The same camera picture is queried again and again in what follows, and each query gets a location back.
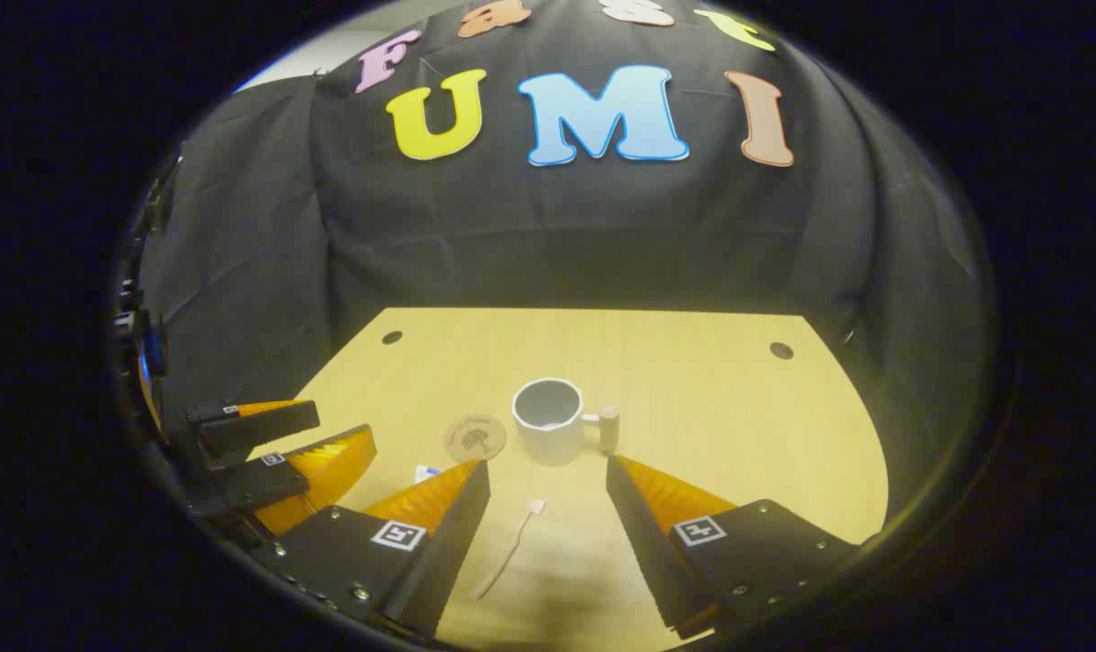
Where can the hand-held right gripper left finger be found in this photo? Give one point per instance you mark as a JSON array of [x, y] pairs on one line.
[[453, 534]]

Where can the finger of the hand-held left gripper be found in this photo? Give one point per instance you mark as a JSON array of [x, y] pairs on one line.
[[258, 427], [258, 482]]

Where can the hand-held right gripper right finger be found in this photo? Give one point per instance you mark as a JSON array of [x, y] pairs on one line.
[[639, 534]]

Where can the beige toothbrush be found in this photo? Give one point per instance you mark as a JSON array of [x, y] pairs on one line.
[[512, 548]]

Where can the white toothpaste tube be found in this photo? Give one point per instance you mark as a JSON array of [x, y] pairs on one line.
[[426, 473]]

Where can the round brown coaster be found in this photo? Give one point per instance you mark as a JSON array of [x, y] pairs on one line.
[[475, 438]]

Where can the light wooden desktop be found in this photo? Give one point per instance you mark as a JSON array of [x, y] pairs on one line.
[[693, 407]]

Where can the black backdrop cloth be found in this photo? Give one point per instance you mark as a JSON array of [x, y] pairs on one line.
[[557, 235]]

